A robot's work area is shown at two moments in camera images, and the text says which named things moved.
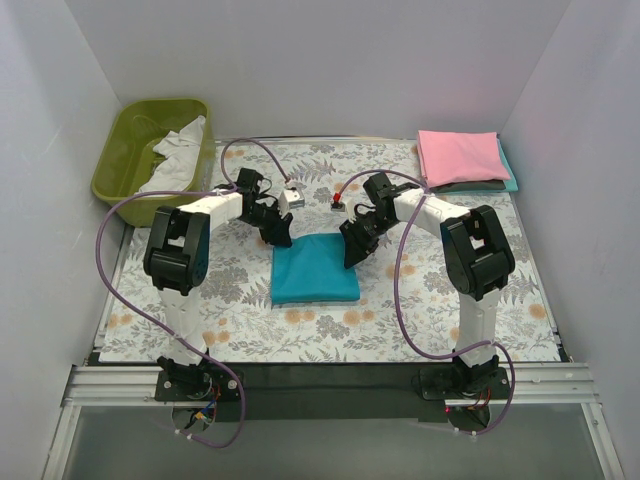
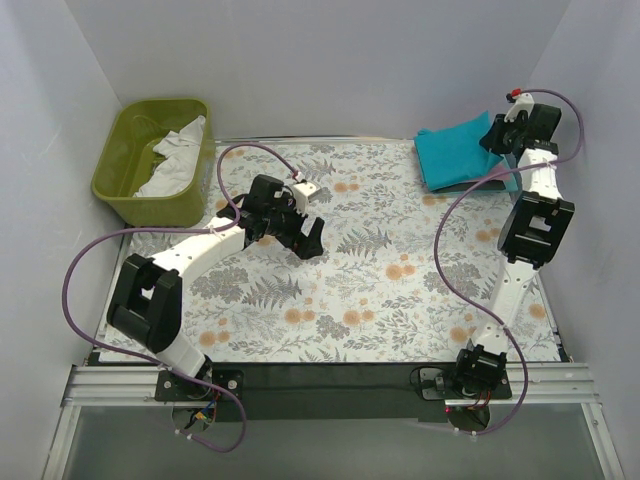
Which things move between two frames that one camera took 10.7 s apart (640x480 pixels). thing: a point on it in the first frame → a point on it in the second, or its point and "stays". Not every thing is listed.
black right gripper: x=360 y=231 → x=498 y=136
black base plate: x=332 y=391 stays
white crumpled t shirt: x=181 y=151 stays
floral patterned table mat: x=331 y=251 stays
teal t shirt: x=312 y=270 → x=453 y=154
